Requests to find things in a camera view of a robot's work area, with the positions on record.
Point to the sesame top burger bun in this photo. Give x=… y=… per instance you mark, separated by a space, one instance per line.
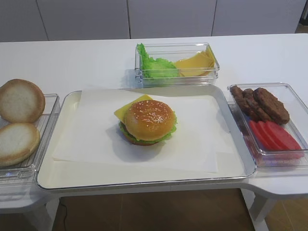
x=149 y=120

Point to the yellow cheese slice on burger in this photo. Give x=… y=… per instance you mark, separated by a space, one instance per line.
x=120 y=113

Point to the green lettuce leaf on burger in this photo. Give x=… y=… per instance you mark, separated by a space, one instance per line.
x=167 y=136

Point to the green lettuce leaves in container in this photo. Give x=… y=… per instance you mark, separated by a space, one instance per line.
x=155 y=68

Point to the clear lettuce cheese container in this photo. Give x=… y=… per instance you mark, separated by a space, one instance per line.
x=174 y=52

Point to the yellow cheese slices in container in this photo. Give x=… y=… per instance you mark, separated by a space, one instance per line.
x=200 y=64

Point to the bottom burger bun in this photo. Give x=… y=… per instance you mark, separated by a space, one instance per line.
x=142 y=143

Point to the white paper sheet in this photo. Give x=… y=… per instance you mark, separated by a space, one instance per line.
x=93 y=134

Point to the left brown patty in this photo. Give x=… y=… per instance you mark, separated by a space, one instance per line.
x=237 y=94

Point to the brown patty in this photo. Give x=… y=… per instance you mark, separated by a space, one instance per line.
x=272 y=106
x=237 y=94
x=249 y=97

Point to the middle brown patty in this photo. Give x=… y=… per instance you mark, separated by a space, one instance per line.
x=249 y=97

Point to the middle red tomato slice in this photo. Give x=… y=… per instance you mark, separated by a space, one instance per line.
x=269 y=134

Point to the red tomato slice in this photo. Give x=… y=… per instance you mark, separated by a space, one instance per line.
x=283 y=135
x=253 y=126
x=269 y=134

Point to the left red tomato slice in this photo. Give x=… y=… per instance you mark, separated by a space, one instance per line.
x=253 y=126

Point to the white serving tray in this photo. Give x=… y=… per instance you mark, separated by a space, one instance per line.
x=67 y=175

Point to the right brown patty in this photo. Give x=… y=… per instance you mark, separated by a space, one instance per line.
x=272 y=106

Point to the clear patty tomato container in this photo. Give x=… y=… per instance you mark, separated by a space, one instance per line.
x=297 y=127

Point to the right red tomato slice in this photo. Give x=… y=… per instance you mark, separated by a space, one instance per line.
x=283 y=135

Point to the upper bun half in container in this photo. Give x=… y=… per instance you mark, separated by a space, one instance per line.
x=21 y=101

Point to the bun half in container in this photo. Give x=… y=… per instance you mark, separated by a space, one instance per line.
x=17 y=142
x=21 y=101

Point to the lower bun half in container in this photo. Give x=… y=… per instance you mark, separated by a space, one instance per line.
x=17 y=142

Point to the clear bun container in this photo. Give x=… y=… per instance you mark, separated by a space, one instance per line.
x=26 y=171

